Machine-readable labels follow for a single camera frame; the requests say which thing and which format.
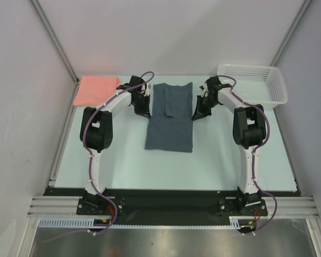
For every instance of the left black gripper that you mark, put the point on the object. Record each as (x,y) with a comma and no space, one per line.
(144,111)

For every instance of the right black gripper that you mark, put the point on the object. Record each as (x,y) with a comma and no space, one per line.
(201,106)

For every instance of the blue-grey t shirt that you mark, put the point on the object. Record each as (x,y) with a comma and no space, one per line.
(170,127)

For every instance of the white plastic perforated basket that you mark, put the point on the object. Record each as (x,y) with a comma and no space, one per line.
(256,84)

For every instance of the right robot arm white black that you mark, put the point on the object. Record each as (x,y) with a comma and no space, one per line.
(250,131)

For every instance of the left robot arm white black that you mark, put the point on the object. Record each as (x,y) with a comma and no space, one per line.
(96,135)

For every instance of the folded pink t shirt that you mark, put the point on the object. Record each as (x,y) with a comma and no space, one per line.
(95,90)

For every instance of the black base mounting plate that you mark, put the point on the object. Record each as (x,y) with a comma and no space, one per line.
(166,207)

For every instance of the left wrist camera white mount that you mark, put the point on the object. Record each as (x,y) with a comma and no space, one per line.
(146,89)

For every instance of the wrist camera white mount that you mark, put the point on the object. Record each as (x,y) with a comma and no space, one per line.
(146,89)
(204,90)

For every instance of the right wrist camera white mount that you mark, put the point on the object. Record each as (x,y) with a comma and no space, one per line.
(204,90)

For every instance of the white slotted cable duct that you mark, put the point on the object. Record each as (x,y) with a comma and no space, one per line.
(163,226)

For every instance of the aluminium front rail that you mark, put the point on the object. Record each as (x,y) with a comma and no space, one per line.
(64,206)

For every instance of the right aluminium frame post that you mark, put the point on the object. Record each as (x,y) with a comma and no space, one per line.
(303,10)

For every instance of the aluminium frame post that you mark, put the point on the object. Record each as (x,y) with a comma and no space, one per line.
(303,10)
(54,40)

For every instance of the left aluminium frame post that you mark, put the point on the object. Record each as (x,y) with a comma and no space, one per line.
(54,40)

